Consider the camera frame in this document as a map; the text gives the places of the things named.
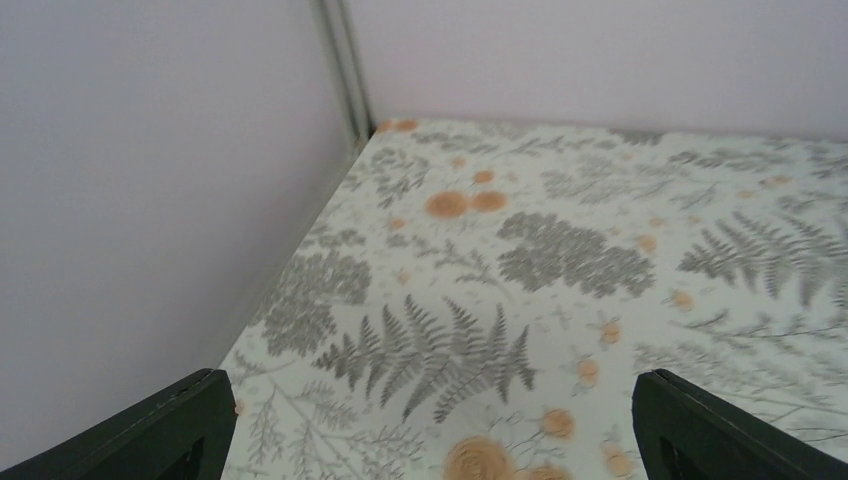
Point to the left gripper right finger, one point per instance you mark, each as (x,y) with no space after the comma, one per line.
(685,432)

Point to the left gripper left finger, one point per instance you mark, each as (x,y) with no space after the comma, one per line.
(183,431)

